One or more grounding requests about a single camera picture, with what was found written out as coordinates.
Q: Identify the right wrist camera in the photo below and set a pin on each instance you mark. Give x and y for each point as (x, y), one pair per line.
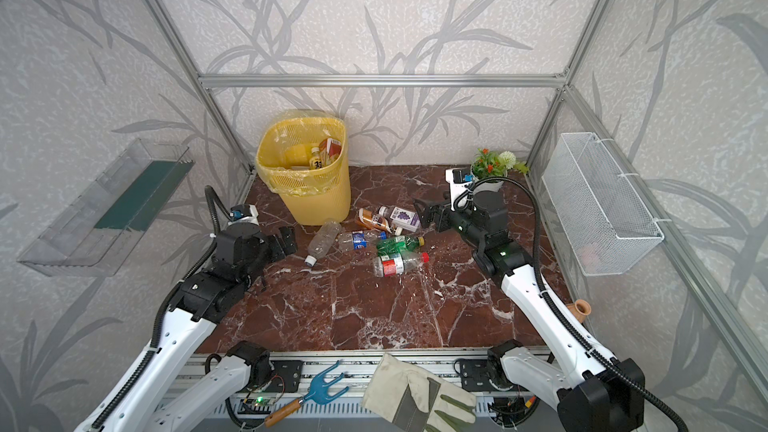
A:
(460, 181)

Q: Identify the clear crushed bottle white cap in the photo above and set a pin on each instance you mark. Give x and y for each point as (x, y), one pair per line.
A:
(322, 242)

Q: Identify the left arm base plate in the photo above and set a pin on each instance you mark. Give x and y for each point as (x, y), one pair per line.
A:
(286, 378)

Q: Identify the red yellow label bottle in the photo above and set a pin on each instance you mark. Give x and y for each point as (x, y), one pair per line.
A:
(329, 151)

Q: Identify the white pot with flowers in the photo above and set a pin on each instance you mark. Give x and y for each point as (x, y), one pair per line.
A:
(496, 164)

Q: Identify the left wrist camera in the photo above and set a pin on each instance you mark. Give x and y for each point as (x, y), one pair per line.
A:
(244, 213)

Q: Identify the clear acrylic wall shelf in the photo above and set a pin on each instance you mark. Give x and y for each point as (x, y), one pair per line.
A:
(95, 234)

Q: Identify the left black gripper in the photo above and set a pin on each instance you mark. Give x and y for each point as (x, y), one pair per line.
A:
(274, 245)

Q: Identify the blue garden hand fork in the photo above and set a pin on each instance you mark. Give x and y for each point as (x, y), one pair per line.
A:
(318, 392)

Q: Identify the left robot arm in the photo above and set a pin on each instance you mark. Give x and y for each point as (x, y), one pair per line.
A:
(186, 318)

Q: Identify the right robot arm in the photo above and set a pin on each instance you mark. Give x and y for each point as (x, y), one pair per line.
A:
(587, 385)

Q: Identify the yellow ribbed waste bin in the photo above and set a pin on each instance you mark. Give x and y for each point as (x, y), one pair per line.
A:
(314, 210)

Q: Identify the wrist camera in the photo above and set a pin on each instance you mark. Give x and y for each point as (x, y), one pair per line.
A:
(460, 181)
(244, 213)

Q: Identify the clear yellow bin liner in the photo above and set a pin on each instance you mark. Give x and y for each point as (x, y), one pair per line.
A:
(282, 158)

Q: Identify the white wire mesh basket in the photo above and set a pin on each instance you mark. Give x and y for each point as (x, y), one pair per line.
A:
(607, 224)

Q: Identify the grape juice bottle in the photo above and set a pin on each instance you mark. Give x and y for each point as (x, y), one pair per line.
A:
(405, 219)

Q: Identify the brown coffee drink bottle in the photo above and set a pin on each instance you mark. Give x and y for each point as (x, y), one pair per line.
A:
(376, 221)

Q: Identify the terracotta clay vase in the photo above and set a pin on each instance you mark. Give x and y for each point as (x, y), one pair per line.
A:
(580, 309)

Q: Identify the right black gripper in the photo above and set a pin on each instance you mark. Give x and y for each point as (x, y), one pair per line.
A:
(441, 216)

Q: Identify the yellow label tea bottle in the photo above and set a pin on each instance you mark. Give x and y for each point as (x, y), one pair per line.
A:
(315, 161)

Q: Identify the blue label crushed bottle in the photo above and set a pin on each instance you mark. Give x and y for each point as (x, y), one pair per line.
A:
(350, 241)

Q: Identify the red label clear bottle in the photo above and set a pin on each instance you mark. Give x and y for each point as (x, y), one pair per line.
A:
(399, 263)

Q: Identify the green plastic bottle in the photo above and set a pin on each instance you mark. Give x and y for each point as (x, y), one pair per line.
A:
(399, 244)

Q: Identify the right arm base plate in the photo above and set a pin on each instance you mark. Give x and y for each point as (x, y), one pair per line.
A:
(474, 375)

